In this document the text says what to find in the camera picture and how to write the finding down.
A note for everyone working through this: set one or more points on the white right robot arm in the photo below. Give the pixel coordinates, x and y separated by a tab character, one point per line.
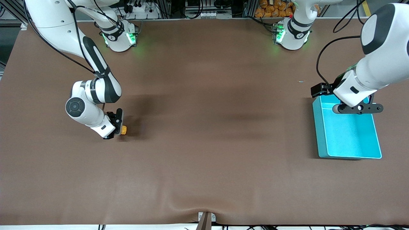
57	19

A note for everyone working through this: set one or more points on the brown slanted bar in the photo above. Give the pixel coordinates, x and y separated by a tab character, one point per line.
204	223

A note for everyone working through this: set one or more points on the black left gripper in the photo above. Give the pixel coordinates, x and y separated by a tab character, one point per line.
329	88

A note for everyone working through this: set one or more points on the bag of orange items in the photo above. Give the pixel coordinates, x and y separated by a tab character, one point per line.
271	9

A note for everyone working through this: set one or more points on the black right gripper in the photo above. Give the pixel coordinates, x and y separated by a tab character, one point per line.
113	117

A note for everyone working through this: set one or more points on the white terminal block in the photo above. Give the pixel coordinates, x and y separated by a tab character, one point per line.
207	14

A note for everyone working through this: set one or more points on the yellow beetle toy car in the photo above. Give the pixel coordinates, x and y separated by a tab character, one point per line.
123	129

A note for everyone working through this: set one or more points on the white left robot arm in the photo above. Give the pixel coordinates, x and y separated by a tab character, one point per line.
380	64

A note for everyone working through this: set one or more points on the brown table mat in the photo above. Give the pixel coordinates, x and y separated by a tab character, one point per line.
204	143

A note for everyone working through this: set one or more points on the teal plastic storage bin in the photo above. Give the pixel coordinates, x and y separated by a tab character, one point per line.
348	137

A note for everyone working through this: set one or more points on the grey metal bracket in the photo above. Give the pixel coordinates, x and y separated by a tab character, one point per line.
213	218

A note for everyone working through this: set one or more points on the white power strip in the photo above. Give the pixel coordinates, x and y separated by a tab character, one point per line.
140	9

